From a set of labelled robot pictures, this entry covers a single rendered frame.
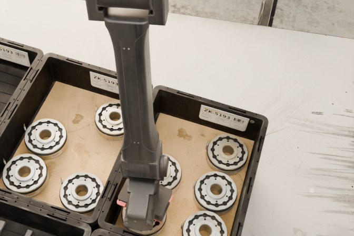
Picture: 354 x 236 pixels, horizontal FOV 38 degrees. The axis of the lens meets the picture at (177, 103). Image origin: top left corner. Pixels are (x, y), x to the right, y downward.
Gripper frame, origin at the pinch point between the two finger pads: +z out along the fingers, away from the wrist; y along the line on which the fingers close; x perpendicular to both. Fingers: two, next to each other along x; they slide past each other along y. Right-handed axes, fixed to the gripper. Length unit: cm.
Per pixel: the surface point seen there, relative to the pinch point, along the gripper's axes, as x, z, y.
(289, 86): 62, 20, 22
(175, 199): 6.8, 4.3, 5.1
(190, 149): 21.0, 4.9, 3.4
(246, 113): 31.1, -4.7, 13.4
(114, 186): 0.1, -5.9, -7.4
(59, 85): 24.6, 5.3, -36.5
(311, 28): 161, 94, 26
